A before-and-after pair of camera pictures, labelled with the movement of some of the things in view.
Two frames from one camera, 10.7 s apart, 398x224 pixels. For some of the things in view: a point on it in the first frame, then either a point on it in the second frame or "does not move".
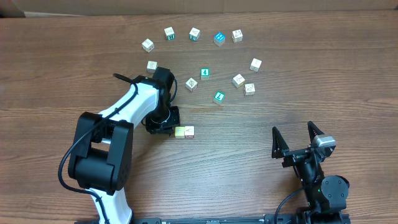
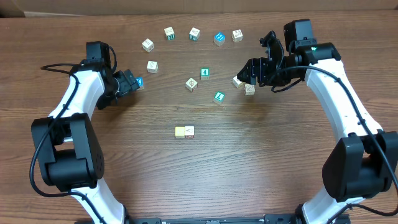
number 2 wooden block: x=191 y=84 does not move
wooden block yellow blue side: x=148 y=45 does not move
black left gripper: x=175 y=118 -> x=127 y=83
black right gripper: x=294 y=156 -> x=262 y=65
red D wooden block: x=189 y=132 does not move
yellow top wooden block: x=180 y=132 does not move
